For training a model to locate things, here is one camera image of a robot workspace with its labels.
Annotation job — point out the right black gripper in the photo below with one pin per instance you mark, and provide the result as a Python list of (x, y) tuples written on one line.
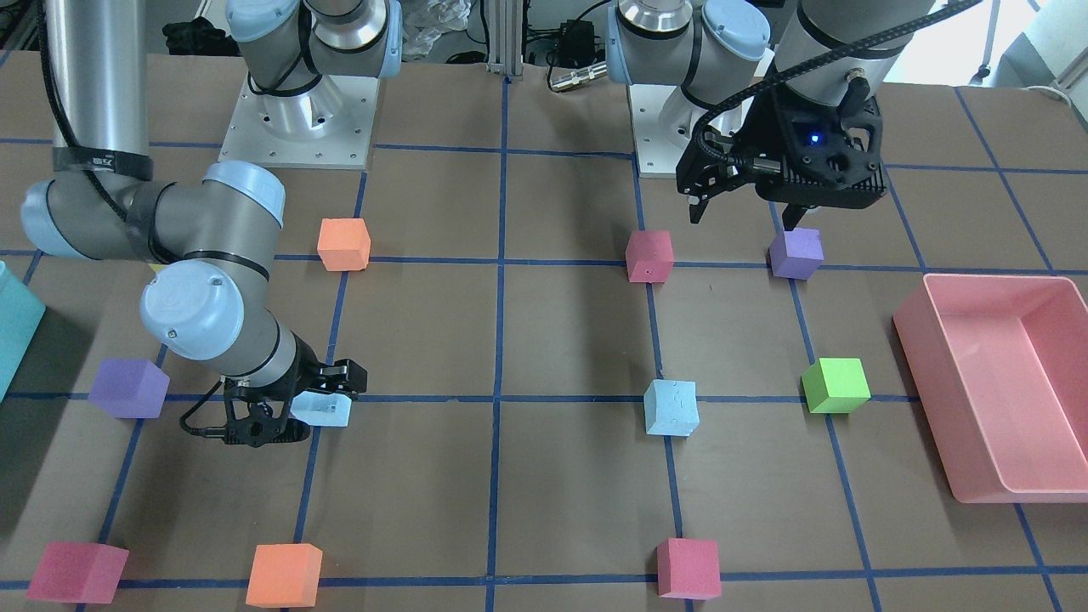
[(303, 371)]

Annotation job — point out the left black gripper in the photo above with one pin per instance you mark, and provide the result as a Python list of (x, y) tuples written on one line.
[(767, 129)]

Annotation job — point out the light blue block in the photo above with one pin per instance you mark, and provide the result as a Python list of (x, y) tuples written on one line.
[(670, 408), (322, 409)]

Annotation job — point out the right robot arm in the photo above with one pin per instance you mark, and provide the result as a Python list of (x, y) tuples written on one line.
[(217, 239)]

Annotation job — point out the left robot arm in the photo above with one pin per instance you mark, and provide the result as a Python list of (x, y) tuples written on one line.
[(710, 53)]

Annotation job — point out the purple block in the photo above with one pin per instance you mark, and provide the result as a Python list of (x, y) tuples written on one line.
[(796, 254), (129, 388)]

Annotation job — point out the near crimson block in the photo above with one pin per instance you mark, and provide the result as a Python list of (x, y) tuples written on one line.
[(649, 257)]

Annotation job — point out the crimson block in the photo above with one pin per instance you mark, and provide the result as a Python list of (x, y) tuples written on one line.
[(78, 573), (649, 257), (688, 569)]

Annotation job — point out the near orange block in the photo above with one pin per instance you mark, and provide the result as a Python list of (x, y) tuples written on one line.
[(344, 244)]

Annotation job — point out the orange block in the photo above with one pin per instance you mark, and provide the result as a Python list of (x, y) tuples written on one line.
[(344, 244), (284, 576)]

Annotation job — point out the far orange block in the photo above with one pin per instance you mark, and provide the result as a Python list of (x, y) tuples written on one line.
[(284, 576)]

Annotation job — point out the green block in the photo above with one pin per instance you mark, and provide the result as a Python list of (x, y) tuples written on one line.
[(835, 386)]

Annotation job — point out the black electronics box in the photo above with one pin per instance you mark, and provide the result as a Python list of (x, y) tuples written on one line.
[(576, 45)]

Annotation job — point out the pink plastic bin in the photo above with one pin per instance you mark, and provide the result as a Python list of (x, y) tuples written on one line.
[(1000, 364)]

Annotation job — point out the cyan plastic bin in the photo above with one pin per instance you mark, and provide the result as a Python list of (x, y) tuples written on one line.
[(21, 313)]

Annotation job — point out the far crimson block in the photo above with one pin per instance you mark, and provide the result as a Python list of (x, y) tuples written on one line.
[(688, 569), (78, 573)]

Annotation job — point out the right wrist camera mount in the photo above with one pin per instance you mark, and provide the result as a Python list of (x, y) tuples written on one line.
[(258, 428)]

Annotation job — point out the aluminium frame post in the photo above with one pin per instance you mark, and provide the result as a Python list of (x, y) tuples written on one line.
[(505, 37)]

